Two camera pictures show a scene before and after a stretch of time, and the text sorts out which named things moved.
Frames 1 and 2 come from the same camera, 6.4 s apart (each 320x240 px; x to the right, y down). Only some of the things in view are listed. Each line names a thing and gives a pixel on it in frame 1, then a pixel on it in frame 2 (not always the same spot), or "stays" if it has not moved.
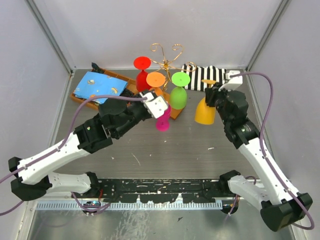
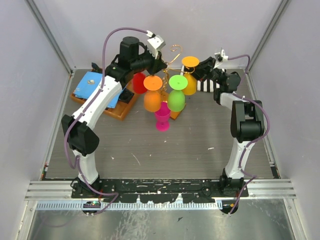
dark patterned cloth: x=96 y=68 stays
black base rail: x=188 y=190 stays
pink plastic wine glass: x=162 y=123 stays
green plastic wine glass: x=178 y=98 stays
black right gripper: x=211 y=92 → x=204 y=68
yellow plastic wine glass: x=205 y=115 → x=190 y=61
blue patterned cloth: x=88 y=85 stays
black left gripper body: x=137 y=111 → x=144 y=62
